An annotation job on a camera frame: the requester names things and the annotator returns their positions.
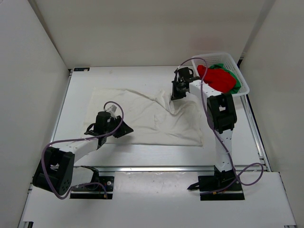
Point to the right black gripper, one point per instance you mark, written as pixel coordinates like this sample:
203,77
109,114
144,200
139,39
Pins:
178,88

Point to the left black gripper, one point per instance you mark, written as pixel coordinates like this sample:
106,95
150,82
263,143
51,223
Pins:
124,128

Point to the white t-shirt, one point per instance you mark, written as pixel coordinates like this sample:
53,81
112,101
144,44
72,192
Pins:
155,118

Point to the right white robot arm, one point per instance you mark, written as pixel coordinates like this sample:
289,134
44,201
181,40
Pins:
218,107

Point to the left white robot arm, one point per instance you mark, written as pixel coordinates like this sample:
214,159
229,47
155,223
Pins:
56,167

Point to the white plastic basket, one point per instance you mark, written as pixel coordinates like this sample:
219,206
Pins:
215,58

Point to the green t-shirt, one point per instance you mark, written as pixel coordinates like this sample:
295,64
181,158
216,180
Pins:
227,79

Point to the red t-shirt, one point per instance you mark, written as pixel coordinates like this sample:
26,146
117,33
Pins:
210,77

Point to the black label sticker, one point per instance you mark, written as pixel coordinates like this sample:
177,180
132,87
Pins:
81,69

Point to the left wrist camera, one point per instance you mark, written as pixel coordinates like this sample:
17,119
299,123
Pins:
111,110

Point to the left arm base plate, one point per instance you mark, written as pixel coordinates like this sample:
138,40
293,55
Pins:
91,184

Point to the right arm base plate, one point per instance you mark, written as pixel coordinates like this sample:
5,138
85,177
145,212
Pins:
218,187

